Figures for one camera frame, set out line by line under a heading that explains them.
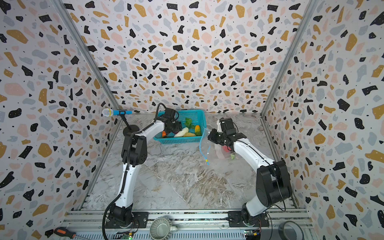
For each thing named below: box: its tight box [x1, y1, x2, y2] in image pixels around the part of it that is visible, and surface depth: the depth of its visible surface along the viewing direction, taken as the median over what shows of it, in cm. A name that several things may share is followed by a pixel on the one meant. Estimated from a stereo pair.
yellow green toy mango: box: [195, 125, 202, 136], surface depth 108 cm
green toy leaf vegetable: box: [184, 117, 196, 129], surface depth 115 cm
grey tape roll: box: [278, 220, 305, 240], surface depth 71 cm
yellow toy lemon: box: [183, 132, 196, 137], surface depth 105 cm
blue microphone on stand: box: [102, 108, 140, 136], surface depth 95 cm
